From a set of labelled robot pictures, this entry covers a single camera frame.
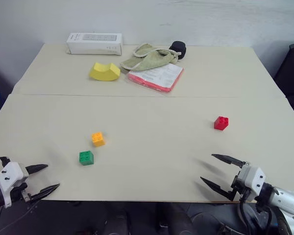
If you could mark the red toy brick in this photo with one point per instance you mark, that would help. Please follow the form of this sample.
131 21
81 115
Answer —
221 123

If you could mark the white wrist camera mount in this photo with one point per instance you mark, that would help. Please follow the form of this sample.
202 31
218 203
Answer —
11 172
253 177

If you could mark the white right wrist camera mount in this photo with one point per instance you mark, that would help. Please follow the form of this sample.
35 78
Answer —
253 177

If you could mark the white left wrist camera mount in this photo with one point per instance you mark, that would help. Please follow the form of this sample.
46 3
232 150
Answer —
11 172

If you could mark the red packet with paper sheet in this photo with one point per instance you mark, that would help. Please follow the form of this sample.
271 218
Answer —
158 77

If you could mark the white cardboard box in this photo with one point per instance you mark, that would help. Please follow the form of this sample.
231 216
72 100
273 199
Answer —
94 45

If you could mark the yellow toy brick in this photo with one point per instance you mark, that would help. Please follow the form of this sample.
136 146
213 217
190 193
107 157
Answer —
98 139

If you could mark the dark rounded shape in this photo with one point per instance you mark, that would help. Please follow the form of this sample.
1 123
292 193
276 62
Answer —
120 220

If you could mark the black chair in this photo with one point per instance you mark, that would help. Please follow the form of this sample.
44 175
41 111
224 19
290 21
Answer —
292 76

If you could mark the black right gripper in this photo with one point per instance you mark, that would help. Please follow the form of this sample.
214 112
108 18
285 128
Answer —
245 193

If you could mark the green toy brick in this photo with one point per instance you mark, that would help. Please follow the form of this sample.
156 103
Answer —
86 158

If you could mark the yellow curved foam block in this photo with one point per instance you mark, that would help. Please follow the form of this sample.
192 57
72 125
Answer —
104 73

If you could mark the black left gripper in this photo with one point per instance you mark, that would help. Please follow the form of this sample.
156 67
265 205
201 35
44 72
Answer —
18 194

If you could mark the black round object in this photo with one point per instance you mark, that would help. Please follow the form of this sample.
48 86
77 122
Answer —
178 47

